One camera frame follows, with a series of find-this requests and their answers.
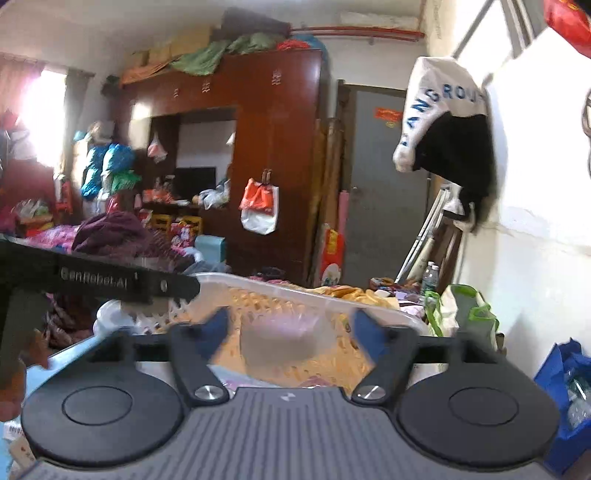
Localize pink floral bedding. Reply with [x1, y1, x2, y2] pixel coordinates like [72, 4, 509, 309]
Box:
[27, 225, 80, 253]

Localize white hanging cloth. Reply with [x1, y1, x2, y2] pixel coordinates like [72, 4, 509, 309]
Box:
[442, 198, 477, 234]

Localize white bag with blue letters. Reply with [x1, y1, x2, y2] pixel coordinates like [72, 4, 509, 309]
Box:
[392, 56, 491, 174]

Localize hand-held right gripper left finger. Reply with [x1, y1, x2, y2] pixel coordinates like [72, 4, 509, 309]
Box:
[83, 307, 232, 409]

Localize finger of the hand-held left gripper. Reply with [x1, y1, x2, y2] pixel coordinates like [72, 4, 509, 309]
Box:
[152, 271, 203, 304]

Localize red hanging bag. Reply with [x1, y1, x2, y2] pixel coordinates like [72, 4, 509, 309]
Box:
[542, 0, 591, 60]

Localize red ceiling pipe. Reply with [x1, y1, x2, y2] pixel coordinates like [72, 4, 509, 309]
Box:
[287, 25, 426, 41]

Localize purple blanket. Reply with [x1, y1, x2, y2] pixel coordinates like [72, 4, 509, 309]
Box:
[71, 211, 195, 274]

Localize yellow crate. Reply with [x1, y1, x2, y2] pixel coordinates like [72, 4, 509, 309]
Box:
[147, 213, 204, 237]

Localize pink curtain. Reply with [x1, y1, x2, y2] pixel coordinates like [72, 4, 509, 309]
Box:
[0, 52, 48, 121]

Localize white and orange plastic bag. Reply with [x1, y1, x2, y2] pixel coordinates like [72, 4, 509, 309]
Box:
[239, 177, 280, 236]

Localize small white hanging bag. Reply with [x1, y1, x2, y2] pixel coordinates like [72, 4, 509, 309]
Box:
[147, 133, 168, 163]

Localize grey door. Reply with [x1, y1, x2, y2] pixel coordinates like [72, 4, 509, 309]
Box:
[342, 84, 438, 291]

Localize grey metal crutch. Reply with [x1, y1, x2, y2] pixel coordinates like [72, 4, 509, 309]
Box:
[396, 184, 452, 283]

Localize blue shopping bag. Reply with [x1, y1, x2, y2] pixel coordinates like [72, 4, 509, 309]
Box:
[533, 338, 591, 477]

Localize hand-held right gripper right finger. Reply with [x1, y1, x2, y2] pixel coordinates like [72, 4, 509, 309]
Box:
[351, 310, 504, 402]

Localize light blue box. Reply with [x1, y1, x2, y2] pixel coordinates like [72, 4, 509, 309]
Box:
[196, 235, 227, 265]

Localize wooden planks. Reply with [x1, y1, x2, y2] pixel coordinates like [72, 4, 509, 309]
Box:
[308, 118, 345, 278]

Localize person's left hand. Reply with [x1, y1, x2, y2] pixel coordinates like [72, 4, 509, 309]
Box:
[0, 332, 51, 422]

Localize yellow blanket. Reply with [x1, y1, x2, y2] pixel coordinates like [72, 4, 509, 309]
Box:
[302, 283, 402, 311]

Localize red and yellow calendar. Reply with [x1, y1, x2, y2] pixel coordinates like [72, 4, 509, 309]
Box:
[320, 223, 346, 288]

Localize pile of blue plastic bags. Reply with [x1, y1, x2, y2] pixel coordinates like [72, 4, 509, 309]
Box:
[80, 143, 138, 200]

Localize brown wooden wardrobe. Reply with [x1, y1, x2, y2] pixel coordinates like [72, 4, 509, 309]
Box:
[121, 48, 324, 288]

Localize green and white bag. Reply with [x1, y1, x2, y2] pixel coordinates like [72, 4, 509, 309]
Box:
[424, 283, 500, 341]

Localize black hanging garment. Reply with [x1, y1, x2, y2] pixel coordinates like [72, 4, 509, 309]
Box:
[412, 112, 498, 237]

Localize black television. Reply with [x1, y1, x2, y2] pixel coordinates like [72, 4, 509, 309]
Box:
[174, 167, 217, 202]

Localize white plastic laundry basket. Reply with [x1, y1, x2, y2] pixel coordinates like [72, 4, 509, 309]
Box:
[95, 272, 430, 370]

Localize green cloth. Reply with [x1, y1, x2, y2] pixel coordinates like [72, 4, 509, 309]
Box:
[170, 34, 288, 77]

